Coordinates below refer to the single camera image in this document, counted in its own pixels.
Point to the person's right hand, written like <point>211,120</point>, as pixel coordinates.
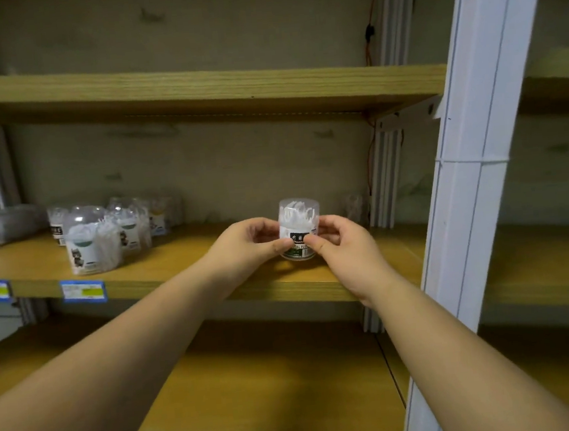
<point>355,261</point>

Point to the person's left hand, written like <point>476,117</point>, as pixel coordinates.
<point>240,254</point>

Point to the person's left forearm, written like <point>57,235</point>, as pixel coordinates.
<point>105,382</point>

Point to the person's right forearm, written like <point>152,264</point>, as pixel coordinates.
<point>467,370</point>

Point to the white metal crossbar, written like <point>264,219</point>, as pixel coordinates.
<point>407,115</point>

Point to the grey white shelf post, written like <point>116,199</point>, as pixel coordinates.
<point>473,156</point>

